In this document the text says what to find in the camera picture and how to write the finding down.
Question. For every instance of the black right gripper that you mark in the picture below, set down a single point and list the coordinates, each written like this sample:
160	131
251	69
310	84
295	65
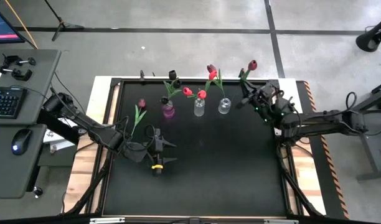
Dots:
266	101

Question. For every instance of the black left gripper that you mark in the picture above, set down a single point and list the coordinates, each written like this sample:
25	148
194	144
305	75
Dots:
157	149

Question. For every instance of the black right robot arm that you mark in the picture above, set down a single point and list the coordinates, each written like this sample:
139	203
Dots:
321	123

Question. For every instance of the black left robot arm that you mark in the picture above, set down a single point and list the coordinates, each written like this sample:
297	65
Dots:
100	133

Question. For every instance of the short clear ribbed vase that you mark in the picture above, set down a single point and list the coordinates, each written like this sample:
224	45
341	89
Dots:
224	106

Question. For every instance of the pink ribbed glass vase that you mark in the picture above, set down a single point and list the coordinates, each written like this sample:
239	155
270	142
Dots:
168	112

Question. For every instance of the tall clear diamond-cut vase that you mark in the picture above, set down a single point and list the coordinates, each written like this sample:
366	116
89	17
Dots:
199	109

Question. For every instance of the black table mat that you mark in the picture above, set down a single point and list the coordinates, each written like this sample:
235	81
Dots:
209	180

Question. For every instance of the black panel orange striped edge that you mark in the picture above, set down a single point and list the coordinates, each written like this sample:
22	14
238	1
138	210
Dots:
326	174

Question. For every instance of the black cylindrical stand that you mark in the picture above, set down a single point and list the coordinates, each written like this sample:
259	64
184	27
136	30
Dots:
369	40

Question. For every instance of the black round knob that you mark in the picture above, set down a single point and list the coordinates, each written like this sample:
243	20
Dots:
38	191

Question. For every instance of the grey metal table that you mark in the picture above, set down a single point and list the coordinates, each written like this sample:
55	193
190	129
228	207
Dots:
374	149

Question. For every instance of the black computer mouse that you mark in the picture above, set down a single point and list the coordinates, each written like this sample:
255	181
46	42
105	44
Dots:
21	141

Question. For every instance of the black c-clamp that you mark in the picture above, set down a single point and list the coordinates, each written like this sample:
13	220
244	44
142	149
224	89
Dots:
10	59
22	75

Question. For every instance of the black tripod stand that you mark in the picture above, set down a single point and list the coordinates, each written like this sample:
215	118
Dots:
61	23

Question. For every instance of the black backlit keyboard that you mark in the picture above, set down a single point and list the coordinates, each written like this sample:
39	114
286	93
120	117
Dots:
7	102

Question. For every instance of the black framed computer monitor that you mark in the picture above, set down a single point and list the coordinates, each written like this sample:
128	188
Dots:
3	28

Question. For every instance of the small black frame clamp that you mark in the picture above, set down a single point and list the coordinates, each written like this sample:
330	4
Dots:
241	73
142	75

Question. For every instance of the black metal table frame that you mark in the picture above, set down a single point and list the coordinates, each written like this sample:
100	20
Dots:
131	80

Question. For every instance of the silver metal bracket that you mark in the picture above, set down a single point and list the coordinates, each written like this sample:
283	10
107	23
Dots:
107	220
280	221

